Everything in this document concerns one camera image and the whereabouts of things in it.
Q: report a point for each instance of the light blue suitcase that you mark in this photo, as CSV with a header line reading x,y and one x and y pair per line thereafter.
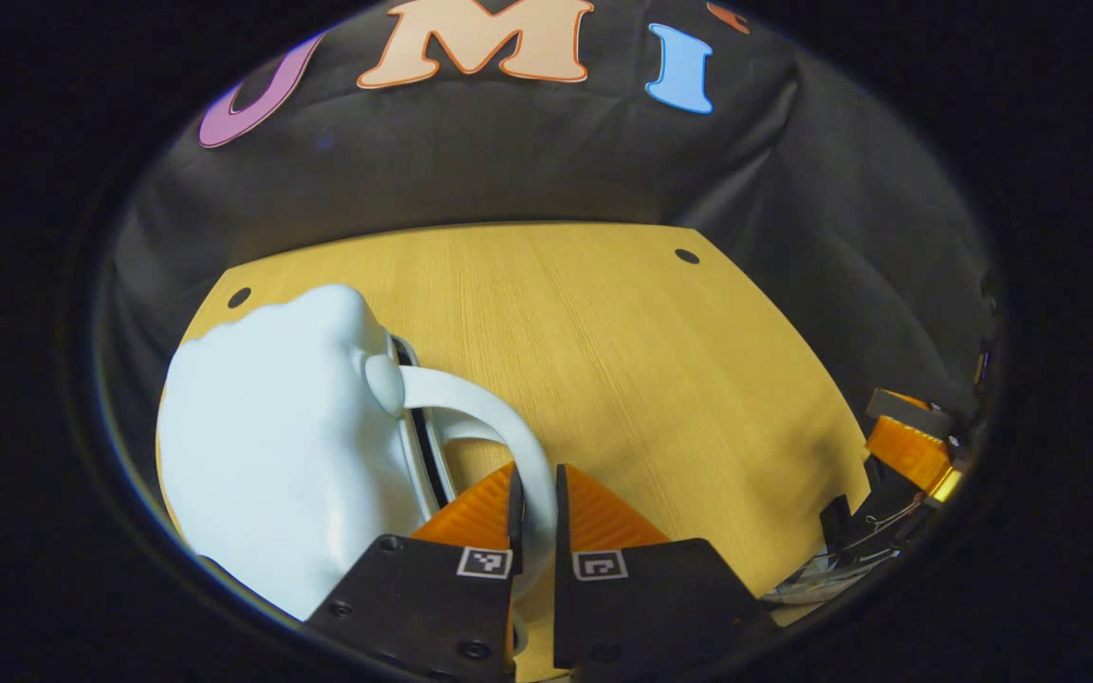
x,y
271,446

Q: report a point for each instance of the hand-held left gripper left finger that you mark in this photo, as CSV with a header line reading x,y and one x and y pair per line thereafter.
x,y
414,598

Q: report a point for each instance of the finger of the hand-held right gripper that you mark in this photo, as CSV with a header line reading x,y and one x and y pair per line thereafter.
x,y
907,451

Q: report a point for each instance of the black backdrop cloth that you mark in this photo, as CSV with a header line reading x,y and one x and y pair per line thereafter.
x,y
546,152

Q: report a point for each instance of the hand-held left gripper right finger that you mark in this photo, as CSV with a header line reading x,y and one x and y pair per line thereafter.
x,y
651,598

